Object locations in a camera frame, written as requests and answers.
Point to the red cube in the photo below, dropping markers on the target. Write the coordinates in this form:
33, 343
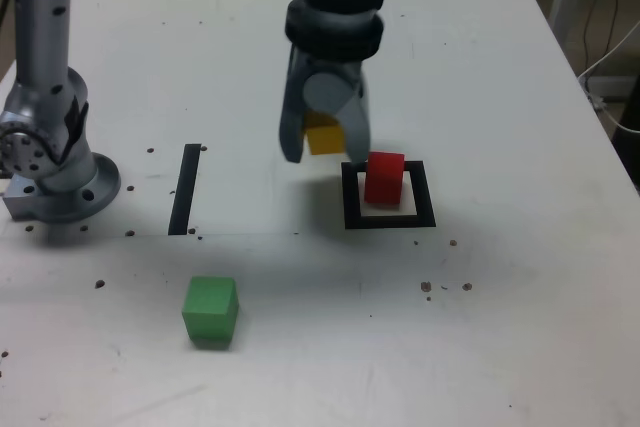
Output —
382, 182

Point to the green cube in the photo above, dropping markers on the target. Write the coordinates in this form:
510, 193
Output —
210, 307

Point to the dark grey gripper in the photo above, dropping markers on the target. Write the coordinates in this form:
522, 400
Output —
332, 67

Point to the yellow cube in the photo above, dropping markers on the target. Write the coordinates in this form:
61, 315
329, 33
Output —
325, 142

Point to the black tape strip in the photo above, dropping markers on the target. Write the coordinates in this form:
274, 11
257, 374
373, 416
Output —
182, 192

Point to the black tape square outline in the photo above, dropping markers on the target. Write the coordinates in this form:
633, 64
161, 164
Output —
425, 197

